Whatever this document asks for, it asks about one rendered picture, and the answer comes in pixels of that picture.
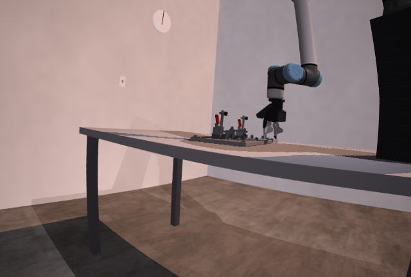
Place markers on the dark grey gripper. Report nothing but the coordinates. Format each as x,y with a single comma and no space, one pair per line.
280,116

